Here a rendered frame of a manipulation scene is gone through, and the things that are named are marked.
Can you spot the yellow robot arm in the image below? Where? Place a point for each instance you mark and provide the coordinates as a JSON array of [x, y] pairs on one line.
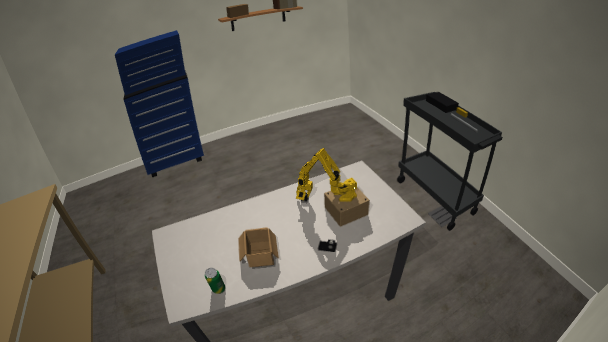
[[348, 190]]

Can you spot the green drink can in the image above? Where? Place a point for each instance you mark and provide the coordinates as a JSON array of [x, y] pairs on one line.
[[214, 280]]

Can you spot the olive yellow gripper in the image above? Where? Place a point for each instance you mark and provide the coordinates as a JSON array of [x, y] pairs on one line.
[[301, 193]]

